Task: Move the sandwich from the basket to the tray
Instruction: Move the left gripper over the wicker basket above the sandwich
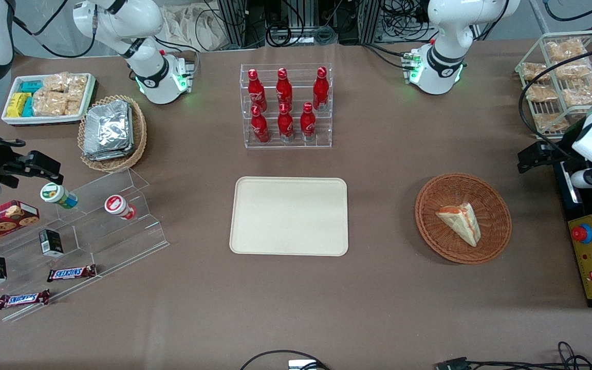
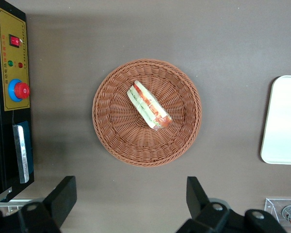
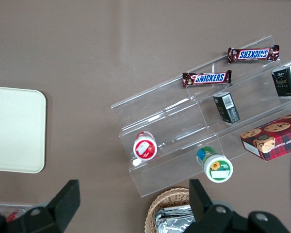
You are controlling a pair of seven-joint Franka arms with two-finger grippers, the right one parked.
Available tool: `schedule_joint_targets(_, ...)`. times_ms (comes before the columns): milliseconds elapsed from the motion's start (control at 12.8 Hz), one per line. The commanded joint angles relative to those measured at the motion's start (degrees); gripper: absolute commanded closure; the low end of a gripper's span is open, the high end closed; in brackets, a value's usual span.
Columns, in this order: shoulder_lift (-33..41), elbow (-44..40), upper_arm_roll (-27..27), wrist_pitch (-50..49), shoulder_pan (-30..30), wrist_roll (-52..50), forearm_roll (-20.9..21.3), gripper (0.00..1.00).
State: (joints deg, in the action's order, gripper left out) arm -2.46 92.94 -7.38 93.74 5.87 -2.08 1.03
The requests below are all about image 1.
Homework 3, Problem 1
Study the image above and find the white rectangular snack tray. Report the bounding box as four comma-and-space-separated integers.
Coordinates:
1, 73, 98, 127

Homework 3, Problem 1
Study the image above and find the triangular wrapped sandwich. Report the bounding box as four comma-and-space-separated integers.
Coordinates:
435, 202, 481, 248

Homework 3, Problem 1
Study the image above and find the light tan wicker basket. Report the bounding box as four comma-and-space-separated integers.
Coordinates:
78, 95, 148, 173

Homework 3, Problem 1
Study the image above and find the brown wicker basket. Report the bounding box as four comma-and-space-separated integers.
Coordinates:
415, 173, 512, 265

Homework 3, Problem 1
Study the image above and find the beige plastic tray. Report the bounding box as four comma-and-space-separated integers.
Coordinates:
230, 177, 349, 256

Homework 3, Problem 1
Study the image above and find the clear rice cracker bag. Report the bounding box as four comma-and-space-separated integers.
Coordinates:
32, 91, 68, 117
553, 59, 592, 81
562, 75, 592, 107
43, 72, 70, 94
521, 62, 552, 83
533, 113, 567, 133
67, 75, 89, 101
546, 38, 588, 63
525, 83, 559, 103

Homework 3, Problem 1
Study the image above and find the green lid yogurt cup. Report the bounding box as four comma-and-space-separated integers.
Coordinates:
40, 182, 79, 210

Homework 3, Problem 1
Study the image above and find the yellow snack packet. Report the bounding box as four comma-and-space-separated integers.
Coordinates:
7, 92, 31, 118

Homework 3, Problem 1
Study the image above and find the silver foil pouch stack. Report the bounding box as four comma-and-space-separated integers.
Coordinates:
83, 100, 135, 162

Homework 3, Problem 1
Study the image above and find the red lid yogurt cup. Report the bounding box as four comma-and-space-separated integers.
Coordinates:
104, 194, 138, 221

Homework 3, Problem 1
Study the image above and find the clear acrylic stepped shelf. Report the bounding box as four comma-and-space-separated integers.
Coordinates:
0, 167, 170, 323

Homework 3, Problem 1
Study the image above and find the brown Snickers bar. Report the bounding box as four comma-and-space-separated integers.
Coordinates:
0, 289, 51, 310
46, 264, 98, 283

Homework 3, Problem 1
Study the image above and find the white cloth bag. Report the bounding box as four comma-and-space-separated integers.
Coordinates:
161, 4, 226, 52

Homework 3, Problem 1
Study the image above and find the red cola bottle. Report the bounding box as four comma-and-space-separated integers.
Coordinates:
248, 68, 268, 113
251, 105, 271, 144
300, 102, 317, 142
276, 67, 294, 110
277, 102, 295, 143
312, 66, 330, 112

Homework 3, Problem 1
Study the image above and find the clear acrylic bottle rack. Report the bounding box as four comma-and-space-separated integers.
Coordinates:
240, 63, 334, 150

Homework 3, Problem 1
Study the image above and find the white wire rack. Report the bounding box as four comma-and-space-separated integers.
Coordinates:
514, 30, 592, 140

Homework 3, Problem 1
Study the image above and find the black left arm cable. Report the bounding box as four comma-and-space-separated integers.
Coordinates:
518, 48, 592, 161

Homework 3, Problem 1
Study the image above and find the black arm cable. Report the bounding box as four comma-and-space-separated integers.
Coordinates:
12, 0, 97, 59
518, 48, 592, 161

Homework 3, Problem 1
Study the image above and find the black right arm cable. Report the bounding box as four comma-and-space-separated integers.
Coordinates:
12, 0, 97, 59

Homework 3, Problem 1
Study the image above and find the black tangled cable bundle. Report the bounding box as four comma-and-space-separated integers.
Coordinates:
436, 341, 592, 370

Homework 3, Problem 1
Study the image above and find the aluminium frame rack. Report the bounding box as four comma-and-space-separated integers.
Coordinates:
217, 0, 256, 50

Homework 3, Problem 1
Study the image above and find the black looped table cable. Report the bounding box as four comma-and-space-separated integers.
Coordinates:
239, 350, 331, 370

